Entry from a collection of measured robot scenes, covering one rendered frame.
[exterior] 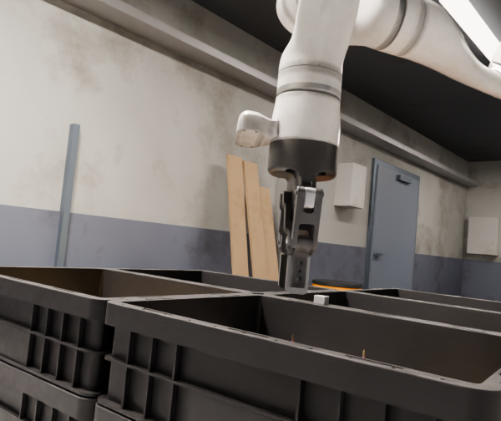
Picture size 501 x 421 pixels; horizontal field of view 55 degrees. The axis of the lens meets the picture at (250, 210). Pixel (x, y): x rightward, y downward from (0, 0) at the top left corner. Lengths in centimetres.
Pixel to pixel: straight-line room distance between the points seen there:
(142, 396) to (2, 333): 29
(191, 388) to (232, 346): 7
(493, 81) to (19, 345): 69
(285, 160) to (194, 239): 319
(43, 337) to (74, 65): 265
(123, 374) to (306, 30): 41
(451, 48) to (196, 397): 48
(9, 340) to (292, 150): 46
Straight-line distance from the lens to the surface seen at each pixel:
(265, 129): 49
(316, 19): 53
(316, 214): 46
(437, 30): 62
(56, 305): 64
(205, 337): 45
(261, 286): 113
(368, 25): 60
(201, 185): 372
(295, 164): 49
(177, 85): 366
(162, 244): 348
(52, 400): 65
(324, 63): 53
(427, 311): 96
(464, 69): 66
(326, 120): 51
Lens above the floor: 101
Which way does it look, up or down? 4 degrees up
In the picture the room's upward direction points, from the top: 5 degrees clockwise
